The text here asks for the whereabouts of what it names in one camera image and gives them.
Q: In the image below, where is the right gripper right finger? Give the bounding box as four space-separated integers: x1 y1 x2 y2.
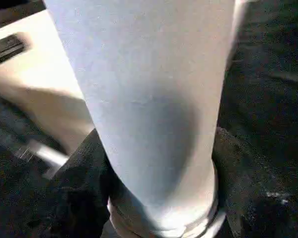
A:
212 127 298 238

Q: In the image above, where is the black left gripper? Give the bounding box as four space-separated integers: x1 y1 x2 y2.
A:
0 34 28 68

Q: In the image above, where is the white plastic table leg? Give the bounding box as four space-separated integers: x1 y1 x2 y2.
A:
43 0 248 238

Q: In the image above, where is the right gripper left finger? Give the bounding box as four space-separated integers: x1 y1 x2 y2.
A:
48 128 114 238

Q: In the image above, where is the white plastic table top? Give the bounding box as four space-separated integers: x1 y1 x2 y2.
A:
0 9 96 156

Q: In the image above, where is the black mat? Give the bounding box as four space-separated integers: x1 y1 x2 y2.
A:
0 0 298 238

